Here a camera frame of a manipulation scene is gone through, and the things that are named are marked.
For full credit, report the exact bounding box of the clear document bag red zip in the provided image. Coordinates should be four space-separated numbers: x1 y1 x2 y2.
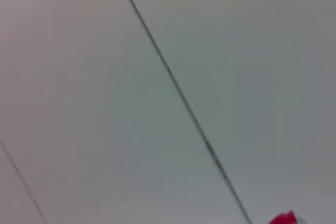
269 209 307 224

